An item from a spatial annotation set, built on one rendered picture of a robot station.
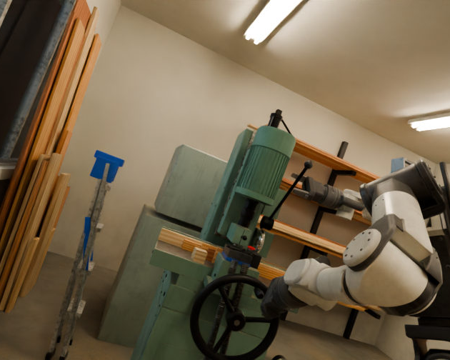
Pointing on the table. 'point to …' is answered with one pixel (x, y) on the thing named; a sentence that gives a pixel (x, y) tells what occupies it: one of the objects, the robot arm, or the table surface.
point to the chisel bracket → (235, 232)
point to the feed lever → (283, 200)
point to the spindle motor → (266, 165)
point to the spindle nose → (247, 213)
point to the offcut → (198, 255)
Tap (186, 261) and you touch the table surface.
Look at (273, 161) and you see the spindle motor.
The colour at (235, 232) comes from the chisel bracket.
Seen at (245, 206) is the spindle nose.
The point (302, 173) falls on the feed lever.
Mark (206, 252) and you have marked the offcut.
